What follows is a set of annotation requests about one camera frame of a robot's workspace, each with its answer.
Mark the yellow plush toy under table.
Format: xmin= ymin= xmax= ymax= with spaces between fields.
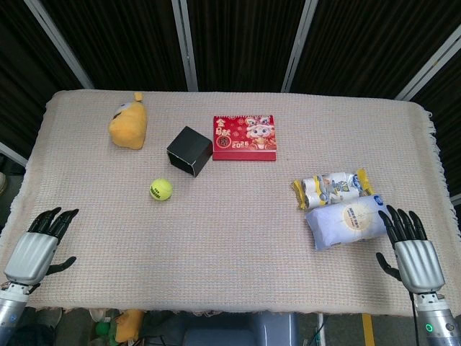
xmin=114 ymin=309 xmax=146 ymax=343

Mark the black open box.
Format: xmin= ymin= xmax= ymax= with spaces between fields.
xmin=166 ymin=125 xmax=213 ymax=178

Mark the white blue snack bag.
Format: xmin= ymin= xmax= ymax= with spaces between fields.
xmin=305 ymin=195 xmax=396 ymax=252

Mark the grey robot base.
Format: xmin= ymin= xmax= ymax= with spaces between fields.
xmin=182 ymin=311 xmax=300 ymax=346

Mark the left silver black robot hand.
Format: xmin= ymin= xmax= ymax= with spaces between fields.
xmin=3 ymin=207 xmax=80 ymax=294

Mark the beige woven tablecloth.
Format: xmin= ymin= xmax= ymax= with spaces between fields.
xmin=0 ymin=89 xmax=455 ymax=319

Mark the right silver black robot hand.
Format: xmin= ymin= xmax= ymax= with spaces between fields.
xmin=375 ymin=204 xmax=445 ymax=294

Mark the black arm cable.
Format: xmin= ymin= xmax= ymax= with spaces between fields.
xmin=410 ymin=291 xmax=421 ymax=346

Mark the red desk calendar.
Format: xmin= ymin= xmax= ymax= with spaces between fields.
xmin=212 ymin=115 xmax=278 ymax=161

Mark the yellow tennis ball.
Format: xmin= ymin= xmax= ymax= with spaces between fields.
xmin=149 ymin=178 xmax=174 ymax=201

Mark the yellow white snack pack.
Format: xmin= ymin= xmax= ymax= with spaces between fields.
xmin=291 ymin=167 xmax=375 ymax=211

